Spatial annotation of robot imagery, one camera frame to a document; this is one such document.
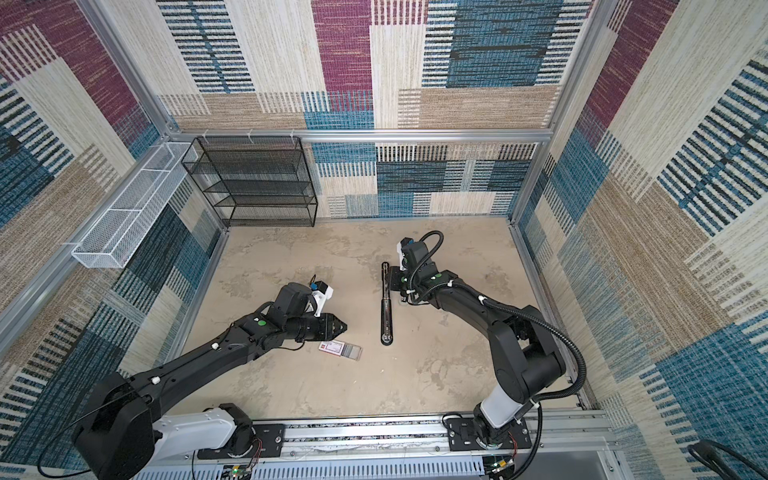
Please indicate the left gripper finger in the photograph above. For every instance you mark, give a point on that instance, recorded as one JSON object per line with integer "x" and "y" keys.
{"x": 337, "y": 331}
{"x": 338, "y": 323}

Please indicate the grey staple tray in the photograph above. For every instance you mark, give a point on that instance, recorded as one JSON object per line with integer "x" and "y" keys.
{"x": 352, "y": 352}

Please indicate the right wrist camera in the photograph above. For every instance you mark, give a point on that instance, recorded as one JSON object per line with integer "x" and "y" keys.
{"x": 405, "y": 254}

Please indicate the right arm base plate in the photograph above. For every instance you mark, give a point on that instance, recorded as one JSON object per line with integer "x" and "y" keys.
{"x": 471, "y": 433}

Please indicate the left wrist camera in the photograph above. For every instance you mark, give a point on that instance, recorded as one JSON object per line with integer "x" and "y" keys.
{"x": 321, "y": 292}

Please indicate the white mesh wall basket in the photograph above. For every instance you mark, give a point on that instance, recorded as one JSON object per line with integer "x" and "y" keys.
{"x": 114, "y": 238}

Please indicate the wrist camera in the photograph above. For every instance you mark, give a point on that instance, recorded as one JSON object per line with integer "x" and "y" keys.
{"x": 405, "y": 254}
{"x": 321, "y": 292}

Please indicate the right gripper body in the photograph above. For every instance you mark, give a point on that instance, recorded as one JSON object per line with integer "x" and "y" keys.
{"x": 399, "y": 280}

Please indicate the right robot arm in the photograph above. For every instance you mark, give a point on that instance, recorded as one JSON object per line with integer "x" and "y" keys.
{"x": 525, "y": 357}

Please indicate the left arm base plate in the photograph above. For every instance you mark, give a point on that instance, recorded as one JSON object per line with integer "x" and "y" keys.
{"x": 257, "y": 441}

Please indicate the black wire shelf rack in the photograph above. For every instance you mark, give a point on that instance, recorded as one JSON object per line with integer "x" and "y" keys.
{"x": 254, "y": 181}

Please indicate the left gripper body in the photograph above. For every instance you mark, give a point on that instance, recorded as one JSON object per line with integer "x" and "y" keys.
{"x": 321, "y": 327}

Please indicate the aluminium front rail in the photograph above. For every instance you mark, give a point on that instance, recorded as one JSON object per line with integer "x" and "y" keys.
{"x": 574, "y": 445}

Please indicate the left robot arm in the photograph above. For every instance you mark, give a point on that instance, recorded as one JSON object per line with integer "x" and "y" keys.
{"x": 119, "y": 433}

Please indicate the red white staple box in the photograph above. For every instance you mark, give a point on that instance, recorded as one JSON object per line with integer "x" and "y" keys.
{"x": 333, "y": 347}

